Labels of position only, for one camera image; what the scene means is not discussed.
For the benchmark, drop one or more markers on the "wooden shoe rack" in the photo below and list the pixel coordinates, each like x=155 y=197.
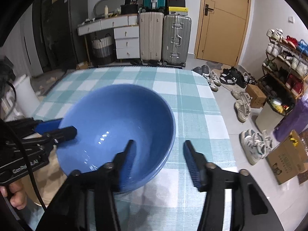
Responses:
x=264 y=69

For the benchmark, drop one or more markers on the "silver suitcase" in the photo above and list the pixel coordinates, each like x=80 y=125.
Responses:
x=176 y=38

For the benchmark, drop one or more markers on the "white electric kettle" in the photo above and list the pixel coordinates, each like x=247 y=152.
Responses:
x=24 y=93

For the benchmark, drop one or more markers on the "grey floor mat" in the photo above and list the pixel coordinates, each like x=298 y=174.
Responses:
x=215 y=65

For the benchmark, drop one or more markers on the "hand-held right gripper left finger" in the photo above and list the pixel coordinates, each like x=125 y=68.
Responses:
x=127 y=166

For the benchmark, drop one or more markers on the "small labelled cardboard box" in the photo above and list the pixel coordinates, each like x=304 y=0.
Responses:
x=83 y=66

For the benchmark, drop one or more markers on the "teal checked tablecloth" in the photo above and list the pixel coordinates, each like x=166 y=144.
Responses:
x=192 y=101

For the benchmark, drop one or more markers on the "large printed cardboard box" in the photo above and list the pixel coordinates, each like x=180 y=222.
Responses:
x=287 y=158

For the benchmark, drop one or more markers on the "blue bowl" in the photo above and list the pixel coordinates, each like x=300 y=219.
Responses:
x=120 y=125

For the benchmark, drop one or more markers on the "dark grey refrigerator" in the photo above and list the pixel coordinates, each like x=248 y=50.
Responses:
x=69 y=28

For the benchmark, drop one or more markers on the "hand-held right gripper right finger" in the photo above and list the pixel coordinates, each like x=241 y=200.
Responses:
x=192 y=166

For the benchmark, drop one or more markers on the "dark doormat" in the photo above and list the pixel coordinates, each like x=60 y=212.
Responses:
x=303 y=177

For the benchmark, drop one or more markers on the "oval grey-framed mirror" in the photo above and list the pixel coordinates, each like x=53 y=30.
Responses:
x=98 y=4

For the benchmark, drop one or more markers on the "beige suitcase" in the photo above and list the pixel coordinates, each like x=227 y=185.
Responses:
x=151 y=36

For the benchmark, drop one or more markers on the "cream round plate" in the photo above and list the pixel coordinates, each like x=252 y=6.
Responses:
x=51 y=173

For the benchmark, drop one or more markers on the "white bottle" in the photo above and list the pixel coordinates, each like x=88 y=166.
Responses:
x=105 y=12

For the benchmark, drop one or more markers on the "plain black shoe box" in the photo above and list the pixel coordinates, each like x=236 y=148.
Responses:
x=176 y=3

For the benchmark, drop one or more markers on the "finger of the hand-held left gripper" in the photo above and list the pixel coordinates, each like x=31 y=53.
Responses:
x=49 y=126
x=65 y=133

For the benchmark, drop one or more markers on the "white dressing table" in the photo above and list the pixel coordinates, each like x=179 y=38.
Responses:
x=108 y=24

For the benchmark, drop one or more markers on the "purple plastic bag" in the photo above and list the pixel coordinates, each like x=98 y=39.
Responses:
x=292 y=122

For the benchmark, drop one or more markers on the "wooden door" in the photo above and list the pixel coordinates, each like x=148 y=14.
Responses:
x=223 y=28

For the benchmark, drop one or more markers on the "woven laundry basket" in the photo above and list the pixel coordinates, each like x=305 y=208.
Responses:
x=103 y=50

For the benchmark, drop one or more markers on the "black storage box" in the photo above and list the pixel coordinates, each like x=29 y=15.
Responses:
x=128 y=9

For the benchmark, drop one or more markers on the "white trash bin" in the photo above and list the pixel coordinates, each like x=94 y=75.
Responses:
x=267 y=120

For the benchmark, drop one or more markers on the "brown cardboard box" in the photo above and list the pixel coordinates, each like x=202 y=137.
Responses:
x=256 y=96

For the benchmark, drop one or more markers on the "shoe rack with shoes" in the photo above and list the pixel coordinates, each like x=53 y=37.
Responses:
x=288 y=60

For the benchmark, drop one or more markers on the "person's left hand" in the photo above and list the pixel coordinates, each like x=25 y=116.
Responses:
x=16 y=195

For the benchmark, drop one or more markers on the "yellow shoe box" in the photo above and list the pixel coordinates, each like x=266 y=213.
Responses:
x=177 y=11

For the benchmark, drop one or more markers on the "group of loose shoes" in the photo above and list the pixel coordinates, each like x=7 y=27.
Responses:
x=243 y=105

